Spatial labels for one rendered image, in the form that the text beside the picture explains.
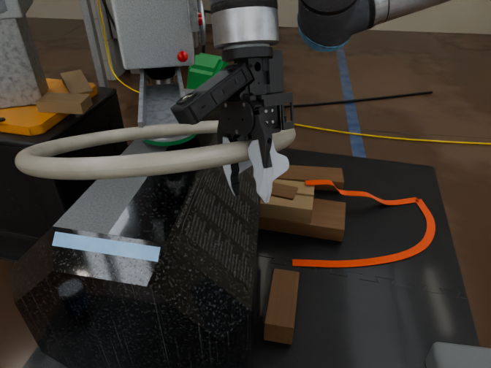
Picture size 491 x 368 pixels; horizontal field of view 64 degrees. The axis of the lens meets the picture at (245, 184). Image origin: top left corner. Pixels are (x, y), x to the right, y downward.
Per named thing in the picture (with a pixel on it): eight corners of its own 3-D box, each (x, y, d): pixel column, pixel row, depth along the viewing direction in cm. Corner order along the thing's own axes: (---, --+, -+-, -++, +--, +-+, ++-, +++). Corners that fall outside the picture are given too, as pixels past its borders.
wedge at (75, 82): (62, 82, 196) (60, 73, 193) (82, 79, 200) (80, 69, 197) (71, 96, 182) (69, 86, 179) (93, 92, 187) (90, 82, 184)
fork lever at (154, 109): (134, 57, 150) (131, 43, 147) (185, 53, 153) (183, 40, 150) (126, 142, 94) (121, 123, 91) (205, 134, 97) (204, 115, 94)
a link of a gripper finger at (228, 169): (259, 189, 64) (266, 134, 60) (231, 198, 60) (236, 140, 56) (246, 182, 66) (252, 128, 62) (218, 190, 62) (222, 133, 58)
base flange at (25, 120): (-61, 124, 169) (-66, 114, 166) (18, 82, 207) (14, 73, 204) (39, 137, 160) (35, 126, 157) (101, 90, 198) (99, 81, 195)
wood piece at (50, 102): (38, 112, 169) (35, 102, 166) (50, 102, 177) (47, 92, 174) (83, 114, 167) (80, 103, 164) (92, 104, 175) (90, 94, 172)
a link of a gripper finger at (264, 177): (302, 193, 56) (287, 131, 56) (273, 203, 53) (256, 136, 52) (288, 195, 59) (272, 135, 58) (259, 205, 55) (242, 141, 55)
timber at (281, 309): (291, 345, 164) (294, 328, 157) (263, 340, 166) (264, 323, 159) (297, 288, 188) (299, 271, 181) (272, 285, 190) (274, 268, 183)
